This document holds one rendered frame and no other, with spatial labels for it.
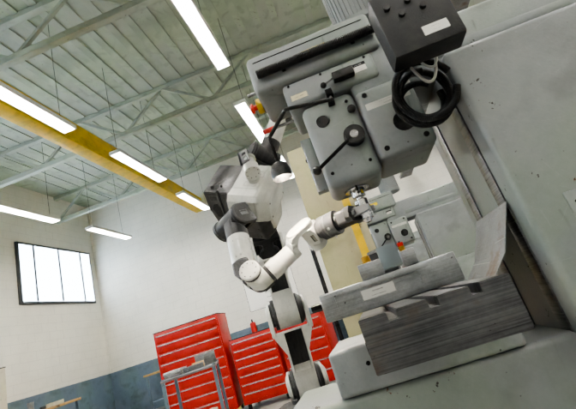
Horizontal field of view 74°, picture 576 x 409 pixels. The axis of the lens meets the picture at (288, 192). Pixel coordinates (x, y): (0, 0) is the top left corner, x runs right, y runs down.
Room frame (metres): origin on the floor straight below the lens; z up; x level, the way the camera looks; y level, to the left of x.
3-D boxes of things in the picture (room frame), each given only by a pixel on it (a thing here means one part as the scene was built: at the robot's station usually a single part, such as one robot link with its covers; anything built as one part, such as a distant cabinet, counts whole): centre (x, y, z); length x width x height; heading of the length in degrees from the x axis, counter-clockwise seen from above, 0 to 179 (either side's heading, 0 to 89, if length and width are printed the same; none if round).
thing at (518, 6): (1.24, -0.73, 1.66); 0.80 x 0.23 x 0.20; 84
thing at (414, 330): (1.22, -0.22, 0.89); 1.24 x 0.23 x 0.08; 174
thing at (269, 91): (1.29, -0.25, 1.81); 0.47 x 0.26 x 0.16; 84
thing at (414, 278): (1.06, -0.18, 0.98); 0.35 x 0.15 x 0.11; 82
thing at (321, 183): (1.30, -0.12, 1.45); 0.04 x 0.04 x 0.21; 84
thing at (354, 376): (1.29, -0.23, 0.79); 0.50 x 0.35 x 0.12; 84
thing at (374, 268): (1.07, -0.15, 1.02); 0.15 x 0.06 x 0.04; 172
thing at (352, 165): (1.29, -0.24, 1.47); 0.21 x 0.19 x 0.32; 174
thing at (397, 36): (0.92, -0.49, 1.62); 0.20 x 0.09 x 0.21; 84
